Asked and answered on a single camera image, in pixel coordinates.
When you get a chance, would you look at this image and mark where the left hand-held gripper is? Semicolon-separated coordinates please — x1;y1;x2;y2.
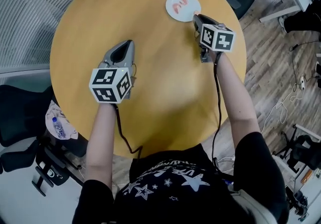
89;40;137;104

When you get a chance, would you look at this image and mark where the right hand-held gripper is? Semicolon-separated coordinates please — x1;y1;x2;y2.
192;14;237;64

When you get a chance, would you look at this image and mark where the small white plate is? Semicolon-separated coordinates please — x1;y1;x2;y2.
165;0;202;23

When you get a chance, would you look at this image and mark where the person's right forearm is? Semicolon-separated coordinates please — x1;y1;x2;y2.
215;52;262;148

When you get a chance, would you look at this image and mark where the person's left forearm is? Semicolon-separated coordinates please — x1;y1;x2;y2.
85;102;120;190

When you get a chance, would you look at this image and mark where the beige crumpled cloth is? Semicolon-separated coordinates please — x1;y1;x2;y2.
45;99;79;141

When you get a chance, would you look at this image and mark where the clear water bottle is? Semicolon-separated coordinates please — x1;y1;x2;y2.
51;117;67;140

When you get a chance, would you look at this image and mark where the white power strip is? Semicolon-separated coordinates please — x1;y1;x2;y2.
298;74;307;90

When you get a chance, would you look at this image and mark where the person's black star shirt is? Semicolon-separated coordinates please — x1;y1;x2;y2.
72;131;290;224

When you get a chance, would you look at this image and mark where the black swivel chair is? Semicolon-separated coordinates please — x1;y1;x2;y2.
272;131;321;171

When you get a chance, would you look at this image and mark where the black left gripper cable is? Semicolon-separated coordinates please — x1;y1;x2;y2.
114;103;143;161

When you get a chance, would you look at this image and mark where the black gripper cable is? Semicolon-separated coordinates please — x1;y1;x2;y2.
211;57;223;168
114;103;143;161

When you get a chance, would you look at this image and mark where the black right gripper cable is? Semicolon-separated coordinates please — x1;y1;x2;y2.
211;57;223;168

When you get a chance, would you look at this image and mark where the black floor cable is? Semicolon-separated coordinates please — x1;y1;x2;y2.
289;41;321;78

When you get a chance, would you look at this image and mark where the white floor cable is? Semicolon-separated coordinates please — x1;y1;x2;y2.
260;77;305;134

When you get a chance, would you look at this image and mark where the person's grey backpack strap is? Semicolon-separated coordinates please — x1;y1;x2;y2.
227;187;277;224

